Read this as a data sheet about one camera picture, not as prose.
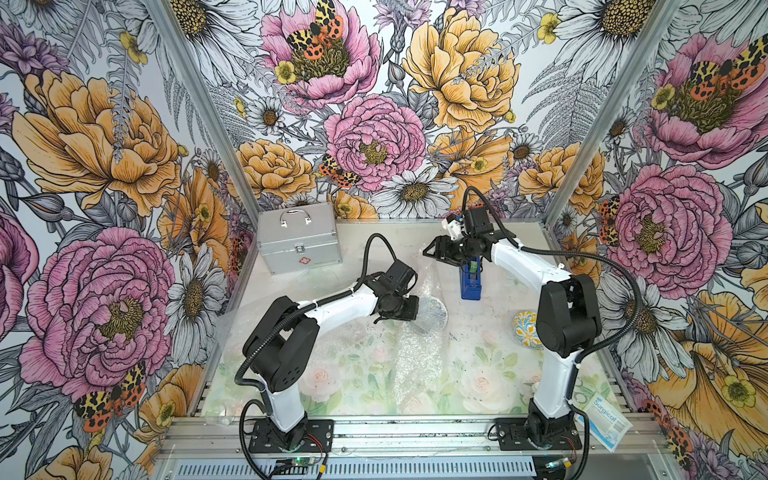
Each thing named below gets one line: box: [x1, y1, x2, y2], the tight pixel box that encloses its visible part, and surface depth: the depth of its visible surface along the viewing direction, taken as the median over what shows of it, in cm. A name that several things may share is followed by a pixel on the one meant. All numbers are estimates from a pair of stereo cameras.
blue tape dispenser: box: [461, 256, 482, 301], surface depth 101 cm
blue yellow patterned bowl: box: [404, 296, 449, 337], surface depth 88 cm
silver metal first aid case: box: [257, 202, 343, 275], surface depth 101 cm
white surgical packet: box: [576, 392, 633, 453], surface depth 78 cm
